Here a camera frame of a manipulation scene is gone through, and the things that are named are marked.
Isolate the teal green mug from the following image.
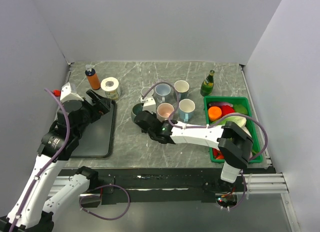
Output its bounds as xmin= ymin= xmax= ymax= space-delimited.
xmin=131 ymin=103 xmax=143 ymax=122

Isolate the pink mug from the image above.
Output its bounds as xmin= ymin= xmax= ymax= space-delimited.
xmin=156 ymin=103 xmax=174 ymax=122

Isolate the dark slate blue mug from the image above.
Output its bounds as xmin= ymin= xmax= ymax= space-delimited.
xmin=140 ymin=87 xmax=154 ymax=100

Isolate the small blue-grey mug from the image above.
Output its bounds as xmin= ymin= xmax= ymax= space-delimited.
xmin=154 ymin=84 xmax=171 ymax=103

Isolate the light blue mug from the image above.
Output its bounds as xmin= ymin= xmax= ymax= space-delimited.
xmin=178 ymin=99 xmax=196 ymax=123

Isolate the grey mug with cream inside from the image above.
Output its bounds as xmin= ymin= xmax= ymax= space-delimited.
xmin=173 ymin=80 xmax=190 ymax=101

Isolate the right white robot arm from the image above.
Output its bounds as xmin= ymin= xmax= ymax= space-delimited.
xmin=134 ymin=111 xmax=254 ymax=191

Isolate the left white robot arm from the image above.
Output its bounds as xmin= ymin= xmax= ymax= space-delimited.
xmin=0 ymin=89 xmax=115 ymax=231

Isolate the orange soap dispenser bottle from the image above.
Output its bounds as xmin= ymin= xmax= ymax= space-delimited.
xmin=85 ymin=65 xmax=101 ymax=90

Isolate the black serving tray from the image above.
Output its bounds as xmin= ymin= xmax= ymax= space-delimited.
xmin=70 ymin=100 xmax=117 ymax=158

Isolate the orange plush carrot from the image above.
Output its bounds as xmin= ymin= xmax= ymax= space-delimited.
xmin=207 ymin=106 xmax=222 ymax=122

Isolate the green glass bottle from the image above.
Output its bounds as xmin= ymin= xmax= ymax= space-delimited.
xmin=200 ymin=70 xmax=215 ymax=97

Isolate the red plush chili pepper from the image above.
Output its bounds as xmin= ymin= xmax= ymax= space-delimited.
xmin=212 ymin=148 xmax=224 ymax=160

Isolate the red plush vegetable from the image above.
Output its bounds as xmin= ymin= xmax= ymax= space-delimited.
xmin=220 ymin=105 xmax=235 ymax=117

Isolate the dark green plush avocado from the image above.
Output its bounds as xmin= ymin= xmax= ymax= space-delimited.
xmin=233 ymin=104 xmax=249 ymax=115

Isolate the green plush cabbage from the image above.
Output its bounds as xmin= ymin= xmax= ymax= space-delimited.
xmin=218 ymin=116 xmax=247 ymax=128

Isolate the white plush radish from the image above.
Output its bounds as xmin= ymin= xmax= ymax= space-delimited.
xmin=242 ymin=127 xmax=252 ymax=136

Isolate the green plastic basket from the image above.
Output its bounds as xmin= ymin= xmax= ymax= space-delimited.
xmin=203 ymin=96 xmax=261 ymax=155

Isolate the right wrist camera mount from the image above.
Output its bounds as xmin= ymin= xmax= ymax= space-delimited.
xmin=140 ymin=96 xmax=156 ymax=113

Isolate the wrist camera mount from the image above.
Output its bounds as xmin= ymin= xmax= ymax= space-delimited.
xmin=53 ymin=82 xmax=84 ymax=103
xmin=140 ymin=96 xmax=156 ymax=113

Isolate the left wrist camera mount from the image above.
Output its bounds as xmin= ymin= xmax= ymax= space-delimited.
xmin=53 ymin=82 xmax=84 ymax=103

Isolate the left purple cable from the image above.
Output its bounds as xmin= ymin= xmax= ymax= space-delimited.
xmin=7 ymin=88 xmax=71 ymax=232

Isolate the purple cable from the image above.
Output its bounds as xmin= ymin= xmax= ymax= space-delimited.
xmin=7 ymin=88 xmax=71 ymax=232
xmin=143 ymin=82 xmax=270 ymax=210

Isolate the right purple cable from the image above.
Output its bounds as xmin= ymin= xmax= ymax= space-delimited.
xmin=143 ymin=82 xmax=270 ymax=210

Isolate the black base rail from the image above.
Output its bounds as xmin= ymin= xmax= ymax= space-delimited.
xmin=69 ymin=167 xmax=251 ymax=207

